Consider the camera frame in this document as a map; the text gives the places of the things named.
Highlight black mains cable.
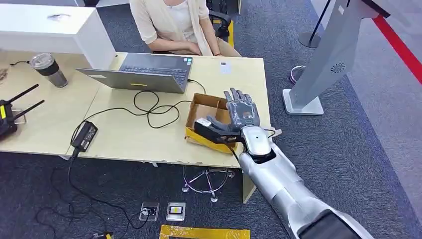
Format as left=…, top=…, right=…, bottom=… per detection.
left=34, top=149, right=152, bottom=233

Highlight steel tumbler with lid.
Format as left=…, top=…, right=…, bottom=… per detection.
left=29, top=52, right=69, bottom=89

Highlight grey kiosk stand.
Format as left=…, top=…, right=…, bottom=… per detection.
left=282, top=0, right=392, bottom=117

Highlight person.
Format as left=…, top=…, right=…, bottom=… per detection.
left=129, top=0, right=242, bottom=57

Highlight black office chair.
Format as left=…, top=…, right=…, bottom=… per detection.
left=208, top=9, right=232, bottom=39

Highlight black radio unit with antennas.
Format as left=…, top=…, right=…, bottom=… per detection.
left=0, top=84, right=45, bottom=141

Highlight chrome stool base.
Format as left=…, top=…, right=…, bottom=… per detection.
left=181, top=165, right=236, bottom=204

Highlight wooden card box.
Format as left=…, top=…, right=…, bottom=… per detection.
left=184, top=93, right=239, bottom=154

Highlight white counter block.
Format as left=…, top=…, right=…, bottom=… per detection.
left=0, top=3, right=117, bottom=70

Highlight black laptop power cable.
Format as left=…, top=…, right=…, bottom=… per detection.
left=70, top=79, right=207, bottom=143

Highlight black power adapter brick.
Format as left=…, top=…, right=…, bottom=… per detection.
left=70, top=120, right=99, bottom=153

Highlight long yellow floor tape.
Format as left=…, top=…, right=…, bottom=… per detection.
left=159, top=225, right=251, bottom=239

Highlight floor socket with plug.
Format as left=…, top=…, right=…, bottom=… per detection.
left=138, top=202, right=160, bottom=222

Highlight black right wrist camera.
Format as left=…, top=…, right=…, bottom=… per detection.
left=193, top=118, right=243, bottom=146

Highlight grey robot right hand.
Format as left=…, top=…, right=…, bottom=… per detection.
left=206, top=87, right=261, bottom=134

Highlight red barrier belt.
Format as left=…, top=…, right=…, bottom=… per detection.
left=372, top=14, right=422, bottom=84

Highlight grey laptop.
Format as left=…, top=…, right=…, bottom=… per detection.
left=75, top=52, right=194, bottom=94

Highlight pale desk leg panel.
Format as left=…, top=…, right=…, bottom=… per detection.
left=242, top=171, right=257, bottom=205

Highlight round chrome base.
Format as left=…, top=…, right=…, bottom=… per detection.
left=289, top=65, right=308, bottom=85

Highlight black stanchion post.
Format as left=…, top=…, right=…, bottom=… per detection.
left=298, top=0, right=333, bottom=49

